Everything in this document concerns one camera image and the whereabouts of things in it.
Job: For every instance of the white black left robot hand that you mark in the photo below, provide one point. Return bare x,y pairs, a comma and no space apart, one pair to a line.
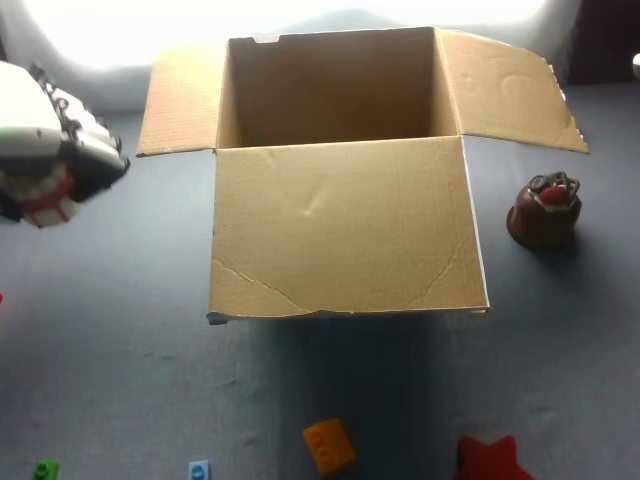
30,115

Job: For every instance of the cardboard box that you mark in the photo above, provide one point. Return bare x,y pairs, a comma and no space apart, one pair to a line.
345,225

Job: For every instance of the grey table cloth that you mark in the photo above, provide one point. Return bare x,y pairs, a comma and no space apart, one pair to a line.
125,350

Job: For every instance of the green toy building block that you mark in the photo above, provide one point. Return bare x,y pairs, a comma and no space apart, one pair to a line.
46,471

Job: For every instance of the small blue toy block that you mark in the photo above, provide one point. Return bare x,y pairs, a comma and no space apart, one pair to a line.
200,471

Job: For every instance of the orange toy building block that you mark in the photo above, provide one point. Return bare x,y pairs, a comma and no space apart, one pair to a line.
330,447

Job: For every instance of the red star toy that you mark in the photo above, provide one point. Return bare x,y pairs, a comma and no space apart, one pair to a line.
492,462

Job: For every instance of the dark background panel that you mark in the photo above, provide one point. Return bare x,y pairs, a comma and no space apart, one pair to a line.
605,40

